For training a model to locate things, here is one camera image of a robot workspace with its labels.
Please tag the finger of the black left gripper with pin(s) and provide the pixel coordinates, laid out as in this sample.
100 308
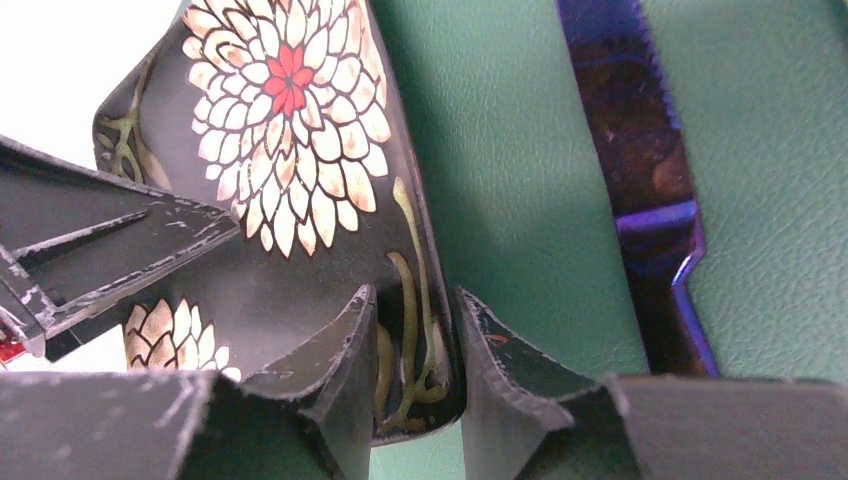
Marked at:
75 241

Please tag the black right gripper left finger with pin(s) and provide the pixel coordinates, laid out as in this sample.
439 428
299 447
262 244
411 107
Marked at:
307 415

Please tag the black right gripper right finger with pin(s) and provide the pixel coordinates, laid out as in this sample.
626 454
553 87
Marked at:
529 417

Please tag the green placemat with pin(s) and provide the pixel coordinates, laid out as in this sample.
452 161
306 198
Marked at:
519 204

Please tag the blue plastic knife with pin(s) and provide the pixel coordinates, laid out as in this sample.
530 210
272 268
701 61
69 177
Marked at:
639 142

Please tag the black floral square plate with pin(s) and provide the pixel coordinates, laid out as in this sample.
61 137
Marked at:
286 114

